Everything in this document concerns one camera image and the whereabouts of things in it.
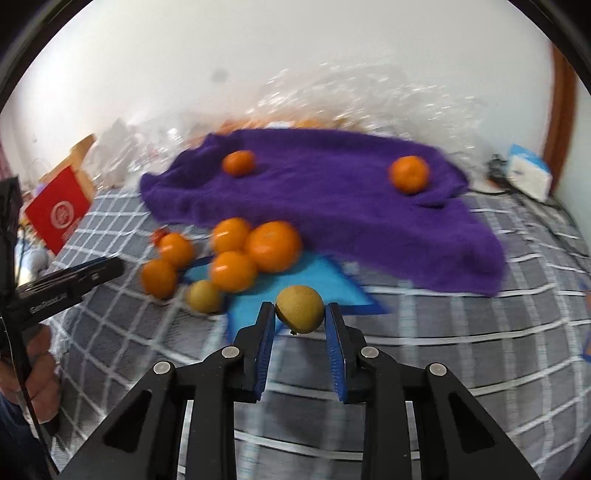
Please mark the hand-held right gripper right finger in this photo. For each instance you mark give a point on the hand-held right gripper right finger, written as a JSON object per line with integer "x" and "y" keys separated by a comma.
{"x": 333, "y": 360}

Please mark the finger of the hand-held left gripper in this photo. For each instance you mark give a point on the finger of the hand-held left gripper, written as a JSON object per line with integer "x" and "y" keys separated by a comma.
{"x": 78, "y": 274}

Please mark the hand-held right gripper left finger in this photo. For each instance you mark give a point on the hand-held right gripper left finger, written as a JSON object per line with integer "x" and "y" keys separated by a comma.
{"x": 265, "y": 355}

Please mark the small yellow-green fruit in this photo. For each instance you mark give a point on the small yellow-green fruit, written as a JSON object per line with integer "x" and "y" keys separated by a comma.
{"x": 300, "y": 308}
{"x": 205, "y": 297}

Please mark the small red tomato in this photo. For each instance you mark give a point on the small red tomato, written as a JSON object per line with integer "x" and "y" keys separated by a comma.
{"x": 159, "y": 236}

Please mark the purple towel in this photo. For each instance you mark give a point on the purple towel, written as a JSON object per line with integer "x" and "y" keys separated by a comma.
{"x": 332, "y": 207}

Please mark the person's left forearm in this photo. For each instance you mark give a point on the person's left forearm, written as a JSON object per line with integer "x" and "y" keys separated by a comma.
{"x": 18, "y": 443}

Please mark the person's left hand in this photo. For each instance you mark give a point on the person's left hand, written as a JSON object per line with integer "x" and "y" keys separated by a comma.
{"x": 44, "y": 374}

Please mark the red paper bag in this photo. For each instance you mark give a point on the red paper bag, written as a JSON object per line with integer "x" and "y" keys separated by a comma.
{"x": 57, "y": 210}

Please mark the blue star-shaped mat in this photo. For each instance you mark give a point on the blue star-shaped mat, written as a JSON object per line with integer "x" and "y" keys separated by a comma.
{"x": 318, "y": 286}

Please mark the grey checked blanket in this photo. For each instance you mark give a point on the grey checked blanket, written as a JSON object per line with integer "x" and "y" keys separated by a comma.
{"x": 438, "y": 332}

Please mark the cardboard box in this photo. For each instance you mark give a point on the cardboard box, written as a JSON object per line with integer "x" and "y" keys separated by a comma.
{"x": 83, "y": 147}

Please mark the white plastic bag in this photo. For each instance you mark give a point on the white plastic bag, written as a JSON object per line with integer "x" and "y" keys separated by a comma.
{"x": 117, "y": 147}

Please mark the bagged orange pile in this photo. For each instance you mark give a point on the bagged orange pile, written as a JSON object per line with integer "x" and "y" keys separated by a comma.
{"x": 304, "y": 123}

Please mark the large crinkled clear plastic bag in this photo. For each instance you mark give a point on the large crinkled clear plastic bag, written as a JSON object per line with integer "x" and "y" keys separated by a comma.
{"x": 369, "y": 101}

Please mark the white and blue tissue box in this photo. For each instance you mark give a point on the white and blue tissue box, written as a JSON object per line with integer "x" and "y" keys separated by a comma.
{"x": 531, "y": 175}

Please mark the brown wooden door frame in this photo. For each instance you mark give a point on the brown wooden door frame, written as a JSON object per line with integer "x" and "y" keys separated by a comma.
{"x": 561, "y": 115}

